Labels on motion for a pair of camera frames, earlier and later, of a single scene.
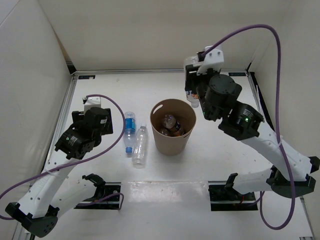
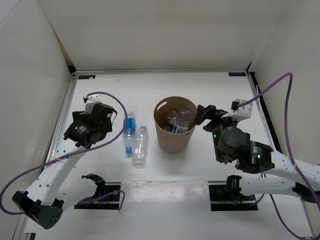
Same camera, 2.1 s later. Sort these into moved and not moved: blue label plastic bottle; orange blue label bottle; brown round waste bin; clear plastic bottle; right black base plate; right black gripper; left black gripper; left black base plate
Moved: orange blue label bottle; right black gripper
Not moved: left black gripper; left black base plate; blue label plastic bottle; right black base plate; brown round waste bin; clear plastic bottle
